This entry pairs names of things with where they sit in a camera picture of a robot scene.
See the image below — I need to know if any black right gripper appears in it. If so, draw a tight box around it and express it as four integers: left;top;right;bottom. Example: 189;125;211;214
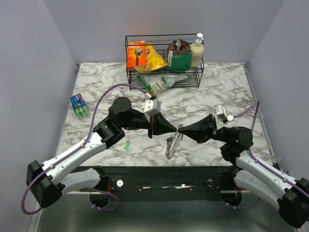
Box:
178;114;230;144

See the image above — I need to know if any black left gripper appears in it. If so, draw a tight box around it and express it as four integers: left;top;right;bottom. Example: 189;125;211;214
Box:
120;111;176;138

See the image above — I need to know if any green key tag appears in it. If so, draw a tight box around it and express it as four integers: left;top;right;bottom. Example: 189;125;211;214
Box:
122;140;130;150

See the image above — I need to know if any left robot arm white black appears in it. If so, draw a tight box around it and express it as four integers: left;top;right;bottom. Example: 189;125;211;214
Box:
26;97;176;208

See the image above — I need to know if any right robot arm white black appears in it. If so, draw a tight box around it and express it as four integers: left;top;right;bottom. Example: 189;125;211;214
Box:
178;113;309;228

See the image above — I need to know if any green white plastic pouch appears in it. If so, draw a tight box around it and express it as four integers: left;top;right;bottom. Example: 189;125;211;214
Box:
138;74;188;97

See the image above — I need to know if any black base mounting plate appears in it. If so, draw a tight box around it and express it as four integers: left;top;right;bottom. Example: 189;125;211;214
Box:
59;166;242;202

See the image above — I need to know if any yellow snack bag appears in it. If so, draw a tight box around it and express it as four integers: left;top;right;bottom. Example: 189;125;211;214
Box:
136;45;168;73

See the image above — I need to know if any brown green bag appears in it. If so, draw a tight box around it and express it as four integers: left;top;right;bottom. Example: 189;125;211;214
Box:
167;39;192;73

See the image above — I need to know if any orange razor package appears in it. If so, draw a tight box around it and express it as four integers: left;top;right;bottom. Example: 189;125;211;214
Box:
127;41;146;70

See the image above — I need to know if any blue green toothpaste box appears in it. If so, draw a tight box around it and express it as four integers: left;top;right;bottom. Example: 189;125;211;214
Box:
70;94;90;120

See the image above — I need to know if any cream lotion pump bottle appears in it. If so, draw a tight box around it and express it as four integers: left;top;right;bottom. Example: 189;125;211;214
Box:
190;33;204;68

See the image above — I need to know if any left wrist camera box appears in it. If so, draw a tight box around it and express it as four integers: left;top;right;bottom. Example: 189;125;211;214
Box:
143;91;161;116

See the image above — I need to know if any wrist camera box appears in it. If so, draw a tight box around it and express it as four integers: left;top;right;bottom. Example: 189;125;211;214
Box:
214;104;234;129
143;91;161;116

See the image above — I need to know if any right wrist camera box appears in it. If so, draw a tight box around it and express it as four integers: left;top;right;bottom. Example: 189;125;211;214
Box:
214;104;234;129

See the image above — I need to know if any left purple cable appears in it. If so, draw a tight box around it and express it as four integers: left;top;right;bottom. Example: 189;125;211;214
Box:
21;83;153;215

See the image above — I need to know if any black wire shelf rack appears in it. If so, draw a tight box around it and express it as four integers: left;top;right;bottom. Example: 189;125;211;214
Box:
125;33;205;91

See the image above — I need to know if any aluminium rail frame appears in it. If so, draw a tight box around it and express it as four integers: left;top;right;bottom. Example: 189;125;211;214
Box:
29;194;296;232

